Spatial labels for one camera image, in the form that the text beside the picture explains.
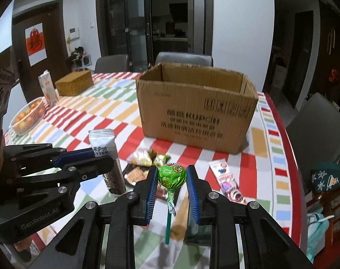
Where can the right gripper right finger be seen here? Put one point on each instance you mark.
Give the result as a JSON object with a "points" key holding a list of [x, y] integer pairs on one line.
{"points": [[201, 210]]}

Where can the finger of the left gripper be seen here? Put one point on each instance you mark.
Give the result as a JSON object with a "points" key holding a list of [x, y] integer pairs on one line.
{"points": [[75, 173], [69, 157]]}

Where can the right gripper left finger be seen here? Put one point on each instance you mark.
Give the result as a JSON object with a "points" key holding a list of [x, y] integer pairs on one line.
{"points": [[146, 190]]}

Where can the black cracker packet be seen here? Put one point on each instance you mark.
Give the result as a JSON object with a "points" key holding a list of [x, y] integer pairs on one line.
{"points": [[133, 174]]}

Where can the green lollipop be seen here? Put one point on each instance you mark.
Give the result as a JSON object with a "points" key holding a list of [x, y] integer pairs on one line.
{"points": [[172, 176]]}

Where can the white grey snack bar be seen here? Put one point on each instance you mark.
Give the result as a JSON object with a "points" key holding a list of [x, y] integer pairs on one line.
{"points": [[103, 144]]}

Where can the pink purple snack bar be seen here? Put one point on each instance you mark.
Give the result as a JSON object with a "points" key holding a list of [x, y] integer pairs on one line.
{"points": [[226, 181]]}

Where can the white yellow pastry packet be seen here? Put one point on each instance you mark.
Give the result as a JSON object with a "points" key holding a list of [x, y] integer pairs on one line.
{"points": [[148, 157]]}

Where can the white basket of oranges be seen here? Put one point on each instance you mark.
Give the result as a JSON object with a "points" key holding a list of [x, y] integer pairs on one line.
{"points": [[28, 116]]}

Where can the white orange carton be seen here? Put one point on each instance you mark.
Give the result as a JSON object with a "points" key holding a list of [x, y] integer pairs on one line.
{"points": [[47, 87]]}

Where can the colourful checked tablecloth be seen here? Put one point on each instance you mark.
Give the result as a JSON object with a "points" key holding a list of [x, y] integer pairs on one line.
{"points": [[265, 171]]}

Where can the woven wicker box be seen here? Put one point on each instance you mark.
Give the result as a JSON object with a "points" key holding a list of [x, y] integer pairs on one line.
{"points": [[74, 83]]}

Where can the brown cardboard box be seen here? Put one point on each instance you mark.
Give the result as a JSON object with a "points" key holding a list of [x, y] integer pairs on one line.
{"points": [[198, 106]]}

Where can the grey chair left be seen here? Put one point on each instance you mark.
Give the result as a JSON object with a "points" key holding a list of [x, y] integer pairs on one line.
{"points": [[112, 63]]}

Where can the grey chair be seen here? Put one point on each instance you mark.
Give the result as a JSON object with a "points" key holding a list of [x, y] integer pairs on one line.
{"points": [[315, 133], [112, 63], [184, 58]]}

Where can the dark green christmas bag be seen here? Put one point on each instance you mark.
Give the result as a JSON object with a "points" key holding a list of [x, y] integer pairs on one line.
{"points": [[325, 177]]}

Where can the red paper door poster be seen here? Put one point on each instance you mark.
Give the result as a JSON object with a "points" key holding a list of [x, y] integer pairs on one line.
{"points": [[35, 44]]}

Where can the grey chair right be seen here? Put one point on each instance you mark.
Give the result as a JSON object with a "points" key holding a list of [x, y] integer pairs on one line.
{"points": [[315, 133]]}

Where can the grey chair middle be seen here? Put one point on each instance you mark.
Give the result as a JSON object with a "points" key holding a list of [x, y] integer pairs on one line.
{"points": [[184, 58]]}

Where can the glass sliding door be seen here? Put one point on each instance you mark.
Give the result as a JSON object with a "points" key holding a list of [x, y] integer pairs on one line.
{"points": [[141, 29]]}

